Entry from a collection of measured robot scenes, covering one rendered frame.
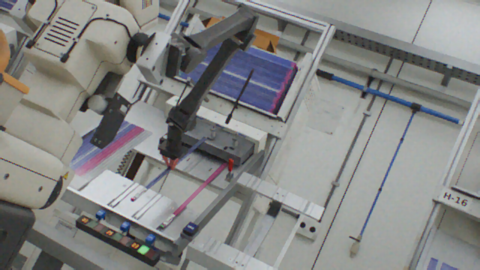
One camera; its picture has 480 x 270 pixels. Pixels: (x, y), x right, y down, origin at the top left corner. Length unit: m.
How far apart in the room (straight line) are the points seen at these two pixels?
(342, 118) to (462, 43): 0.93
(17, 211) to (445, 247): 1.68
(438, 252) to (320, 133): 1.91
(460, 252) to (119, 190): 1.32
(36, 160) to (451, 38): 3.51
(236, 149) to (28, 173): 1.39
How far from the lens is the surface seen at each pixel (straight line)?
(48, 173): 1.38
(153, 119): 2.83
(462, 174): 2.80
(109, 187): 2.43
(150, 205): 2.36
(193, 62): 1.78
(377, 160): 4.15
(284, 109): 2.68
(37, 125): 1.68
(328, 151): 4.18
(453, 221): 2.75
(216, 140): 2.62
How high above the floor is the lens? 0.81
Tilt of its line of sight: 10 degrees up
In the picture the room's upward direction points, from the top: 26 degrees clockwise
